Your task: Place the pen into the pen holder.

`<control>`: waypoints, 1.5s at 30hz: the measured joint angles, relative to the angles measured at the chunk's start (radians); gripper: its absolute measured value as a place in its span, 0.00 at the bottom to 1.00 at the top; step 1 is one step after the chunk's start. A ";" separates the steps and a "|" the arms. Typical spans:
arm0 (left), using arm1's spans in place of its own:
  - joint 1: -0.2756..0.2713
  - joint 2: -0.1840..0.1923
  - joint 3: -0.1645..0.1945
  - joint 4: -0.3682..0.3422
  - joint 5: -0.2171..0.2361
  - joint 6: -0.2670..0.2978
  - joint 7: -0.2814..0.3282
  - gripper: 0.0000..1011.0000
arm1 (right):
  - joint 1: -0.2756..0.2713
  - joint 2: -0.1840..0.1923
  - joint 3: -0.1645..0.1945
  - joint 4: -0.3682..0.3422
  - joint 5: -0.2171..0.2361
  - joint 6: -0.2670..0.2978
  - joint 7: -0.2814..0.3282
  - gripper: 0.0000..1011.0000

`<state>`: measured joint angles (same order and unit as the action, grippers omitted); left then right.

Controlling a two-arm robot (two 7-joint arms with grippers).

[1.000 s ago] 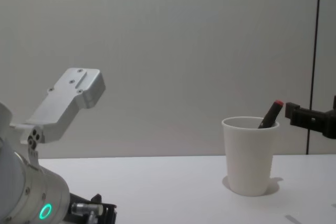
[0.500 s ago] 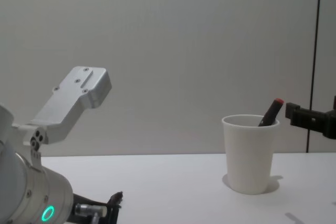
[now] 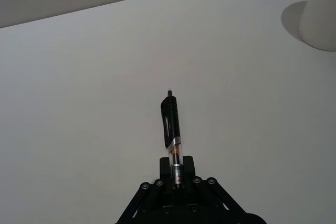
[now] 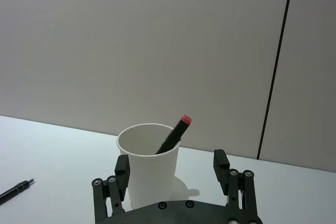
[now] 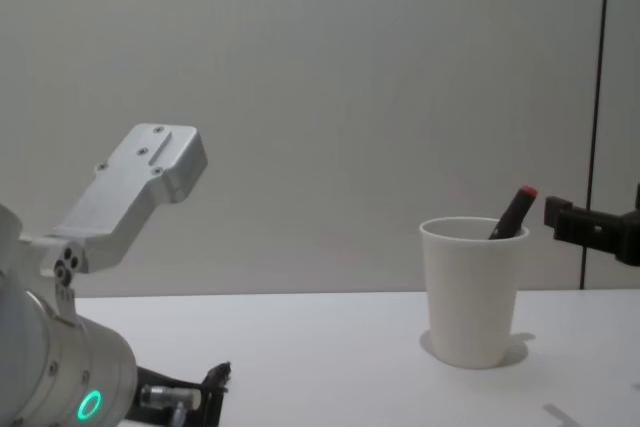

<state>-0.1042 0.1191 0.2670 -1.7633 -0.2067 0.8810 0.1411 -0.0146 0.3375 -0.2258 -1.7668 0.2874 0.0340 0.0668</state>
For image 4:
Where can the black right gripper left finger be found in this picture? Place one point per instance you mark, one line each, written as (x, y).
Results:
(121, 179)

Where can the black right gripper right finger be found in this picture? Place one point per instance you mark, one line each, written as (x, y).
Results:
(231, 182)

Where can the white paper cup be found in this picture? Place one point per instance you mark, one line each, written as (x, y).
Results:
(151, 165)

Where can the black marker with red cap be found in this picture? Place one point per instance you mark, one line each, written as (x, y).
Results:
(174, 134)

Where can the black pen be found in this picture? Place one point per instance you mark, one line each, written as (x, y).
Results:
(15, 188)

